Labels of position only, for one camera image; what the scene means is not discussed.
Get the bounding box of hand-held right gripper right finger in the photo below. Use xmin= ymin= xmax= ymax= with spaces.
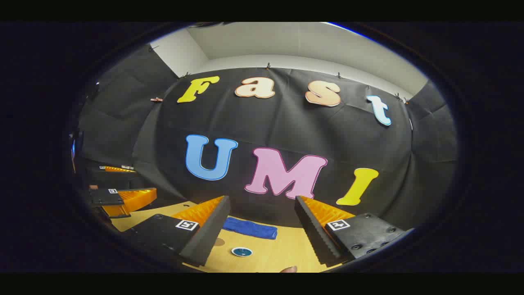
xmin=294 ymin=195 xmax=411 ymax=266

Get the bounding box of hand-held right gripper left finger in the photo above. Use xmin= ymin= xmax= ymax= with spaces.
xmin=122 ymin=195 xmax=231 ymax=267

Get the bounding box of blue towel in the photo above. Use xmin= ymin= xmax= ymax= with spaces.
xmin=223 ymin=217 xmax=278 ymax=240

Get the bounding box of black backdrop cloth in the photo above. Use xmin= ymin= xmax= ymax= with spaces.
xmin=76 ymin=43 xmax=459 ymax=230

